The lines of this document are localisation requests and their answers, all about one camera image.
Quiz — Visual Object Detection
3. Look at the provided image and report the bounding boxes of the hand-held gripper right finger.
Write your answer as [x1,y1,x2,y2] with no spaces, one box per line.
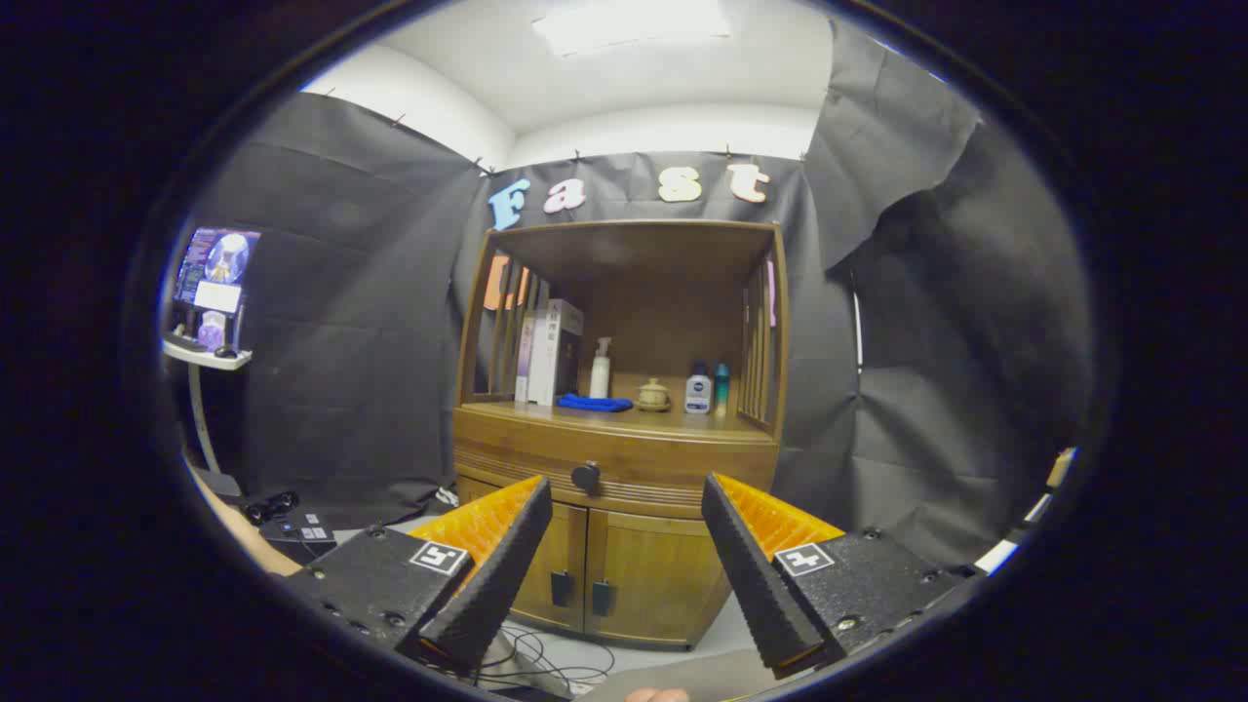
[701,473,976,681]

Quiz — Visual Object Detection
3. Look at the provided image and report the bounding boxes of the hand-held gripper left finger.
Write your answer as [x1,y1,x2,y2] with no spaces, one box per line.
[283,475,554,676]

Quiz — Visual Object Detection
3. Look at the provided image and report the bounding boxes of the wooden cabinet door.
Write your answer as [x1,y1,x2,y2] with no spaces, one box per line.
[458,478,589,633]
[583,507,732,651]

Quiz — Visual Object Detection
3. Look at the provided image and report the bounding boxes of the wooden countertop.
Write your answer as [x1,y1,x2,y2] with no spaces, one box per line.
[466,395,776,440]

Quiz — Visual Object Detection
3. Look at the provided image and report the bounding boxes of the wooden cabinet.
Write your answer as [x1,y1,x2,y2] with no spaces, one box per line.
[450,219,789,651]

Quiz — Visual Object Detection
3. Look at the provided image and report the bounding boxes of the black floor device box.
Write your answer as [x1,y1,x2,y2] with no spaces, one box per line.
[242,490,337,565]

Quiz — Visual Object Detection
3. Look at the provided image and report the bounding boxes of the thin lilac book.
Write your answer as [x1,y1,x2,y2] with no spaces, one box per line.
[514,310,537,404]

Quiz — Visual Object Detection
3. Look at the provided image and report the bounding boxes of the thick white book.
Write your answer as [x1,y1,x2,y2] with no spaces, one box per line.
[526,298,585,408]

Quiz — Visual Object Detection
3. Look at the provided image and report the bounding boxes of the white monitor stand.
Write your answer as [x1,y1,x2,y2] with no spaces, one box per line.
[161,331,253,479]

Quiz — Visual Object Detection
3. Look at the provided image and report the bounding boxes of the computer monitor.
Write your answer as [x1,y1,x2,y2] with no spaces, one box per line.
[173,227,262,313]

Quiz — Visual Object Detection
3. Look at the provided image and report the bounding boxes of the black floor cables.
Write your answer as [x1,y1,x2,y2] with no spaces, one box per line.
[478,624,617,688]

